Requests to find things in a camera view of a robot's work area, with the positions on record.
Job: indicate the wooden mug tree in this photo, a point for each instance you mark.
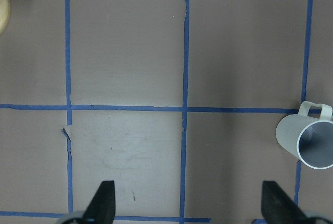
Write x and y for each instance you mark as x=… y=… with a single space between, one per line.
x=5 y=13

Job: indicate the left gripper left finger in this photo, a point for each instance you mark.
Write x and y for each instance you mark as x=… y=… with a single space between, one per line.
x=102 y=208

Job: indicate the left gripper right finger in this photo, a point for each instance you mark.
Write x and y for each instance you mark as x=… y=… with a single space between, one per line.
x=277 y=206

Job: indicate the grey white mug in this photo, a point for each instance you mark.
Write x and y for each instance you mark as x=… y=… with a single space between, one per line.
x=307 y=135

